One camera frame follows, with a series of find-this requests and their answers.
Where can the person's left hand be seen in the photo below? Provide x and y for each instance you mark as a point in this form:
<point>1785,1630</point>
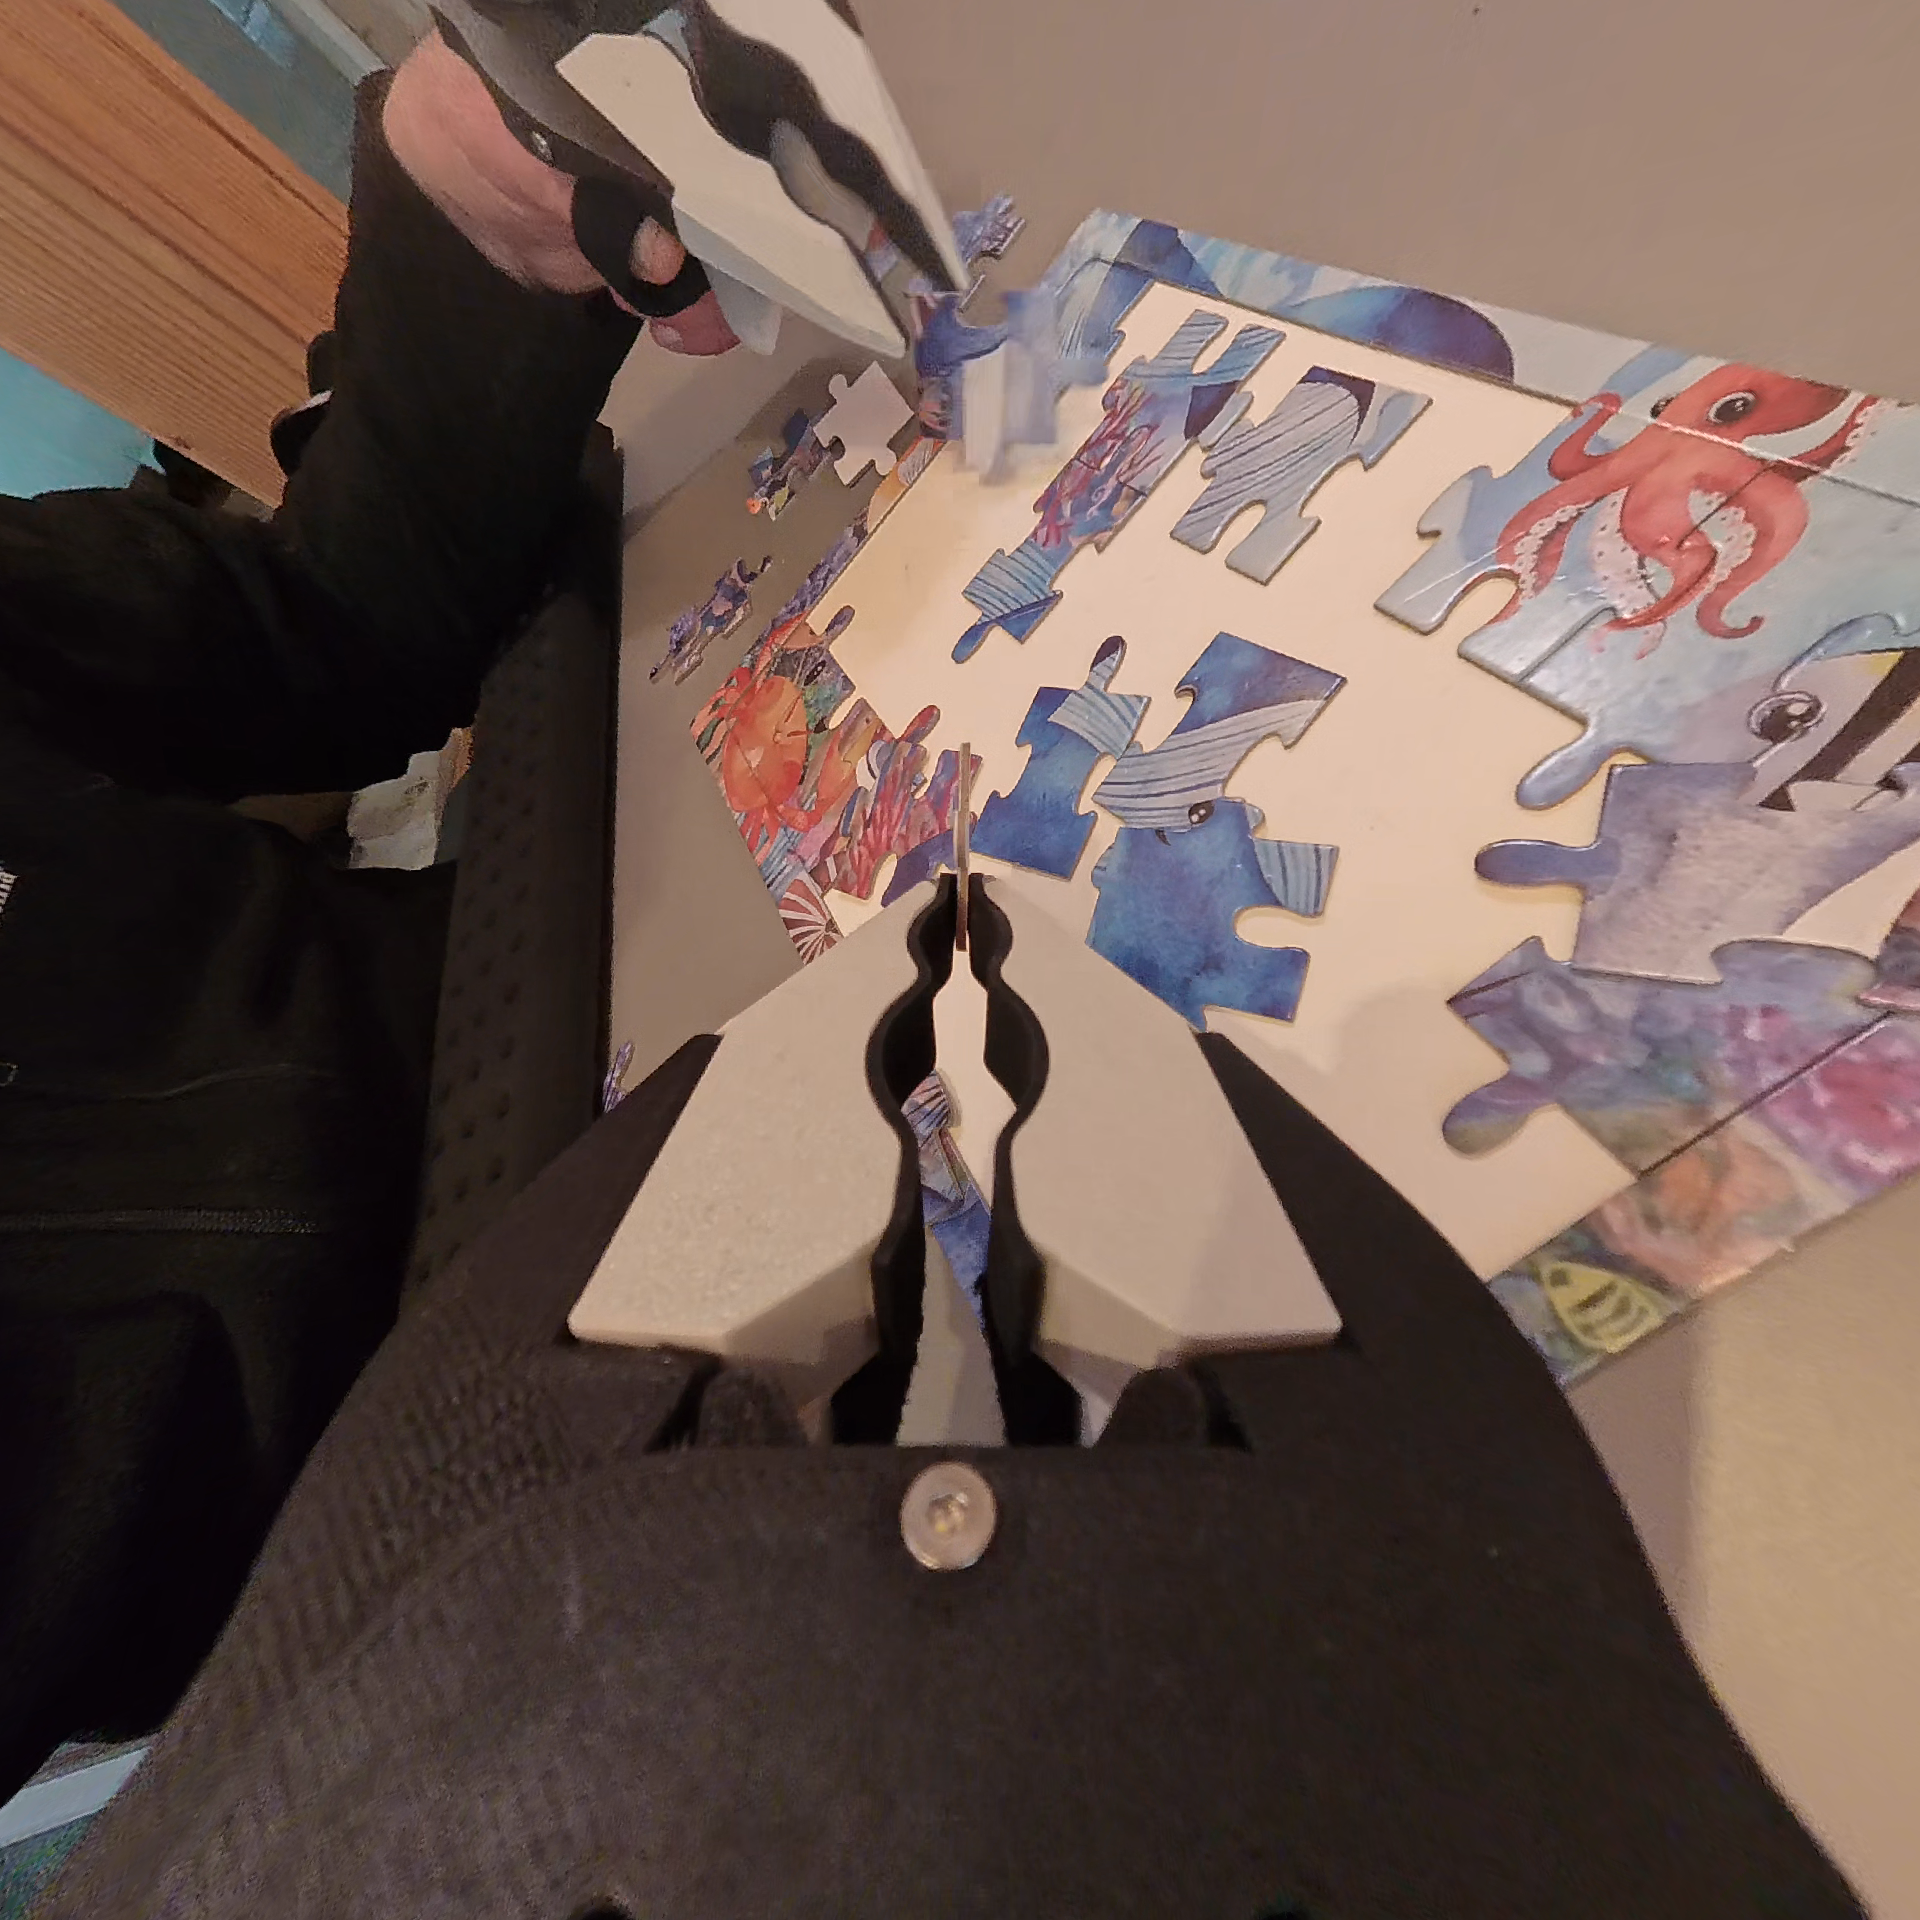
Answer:
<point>480,211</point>

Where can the red coral navy puzzle piece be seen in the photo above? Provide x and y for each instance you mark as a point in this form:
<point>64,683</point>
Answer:
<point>964,840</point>

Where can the whale eyelash puzzle piece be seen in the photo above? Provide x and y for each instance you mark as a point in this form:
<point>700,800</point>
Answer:
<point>1020,390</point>

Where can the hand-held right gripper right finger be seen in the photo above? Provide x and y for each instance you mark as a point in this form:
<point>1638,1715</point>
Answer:
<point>1185,1202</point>

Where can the person's left forearm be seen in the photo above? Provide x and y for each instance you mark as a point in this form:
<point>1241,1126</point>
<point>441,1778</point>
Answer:
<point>406,452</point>

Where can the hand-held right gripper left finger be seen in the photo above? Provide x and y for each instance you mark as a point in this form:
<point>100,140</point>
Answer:
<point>721,1202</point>

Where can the black perforated pad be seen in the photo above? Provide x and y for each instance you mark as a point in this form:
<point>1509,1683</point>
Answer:
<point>524,901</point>

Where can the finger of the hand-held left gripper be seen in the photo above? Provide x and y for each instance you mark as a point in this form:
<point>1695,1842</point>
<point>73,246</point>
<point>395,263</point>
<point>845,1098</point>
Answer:
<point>692,165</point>
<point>855,106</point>

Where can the ocean print puzzle board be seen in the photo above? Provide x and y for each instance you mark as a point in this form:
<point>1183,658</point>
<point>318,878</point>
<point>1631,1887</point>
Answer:
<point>1349,840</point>

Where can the person's black clothing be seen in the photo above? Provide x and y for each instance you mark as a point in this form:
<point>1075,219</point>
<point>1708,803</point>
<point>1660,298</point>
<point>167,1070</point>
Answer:
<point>150,1050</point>

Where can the white paper tag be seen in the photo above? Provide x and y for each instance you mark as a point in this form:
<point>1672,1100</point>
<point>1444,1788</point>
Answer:
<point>398,803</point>

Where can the wooden panel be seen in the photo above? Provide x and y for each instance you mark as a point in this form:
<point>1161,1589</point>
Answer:
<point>150,224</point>

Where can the white flipped puzzle piece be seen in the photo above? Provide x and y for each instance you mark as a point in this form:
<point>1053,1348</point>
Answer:
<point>870,422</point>

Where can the purple seahorse loose piece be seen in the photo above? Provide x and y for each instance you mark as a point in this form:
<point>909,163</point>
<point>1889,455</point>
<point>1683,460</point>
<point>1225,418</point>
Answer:
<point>704,616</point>

